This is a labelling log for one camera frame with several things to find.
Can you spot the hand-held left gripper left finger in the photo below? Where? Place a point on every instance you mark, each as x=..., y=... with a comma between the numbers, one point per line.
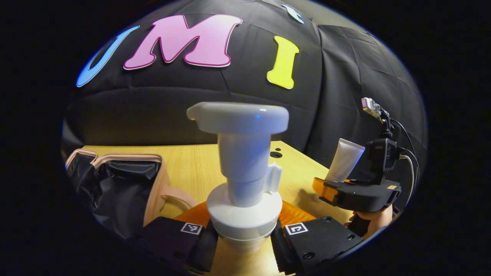
x=205, y=249

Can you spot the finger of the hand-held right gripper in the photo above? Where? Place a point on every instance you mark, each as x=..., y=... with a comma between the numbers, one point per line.
x=326, y=189

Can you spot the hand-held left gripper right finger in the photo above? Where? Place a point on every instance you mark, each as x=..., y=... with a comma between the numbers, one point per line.
x=282, y=249

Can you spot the white squeeze tube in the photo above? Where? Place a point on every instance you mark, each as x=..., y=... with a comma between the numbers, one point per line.
x=345, y=159

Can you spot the white pump bottle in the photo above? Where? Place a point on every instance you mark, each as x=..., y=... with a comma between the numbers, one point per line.
x=245, y=161

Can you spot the pink suitcase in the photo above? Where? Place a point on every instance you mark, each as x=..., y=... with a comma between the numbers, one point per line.
x=115, y=188

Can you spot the black backdrop cloth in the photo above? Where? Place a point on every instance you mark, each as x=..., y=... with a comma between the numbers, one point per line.
x=245, y=88

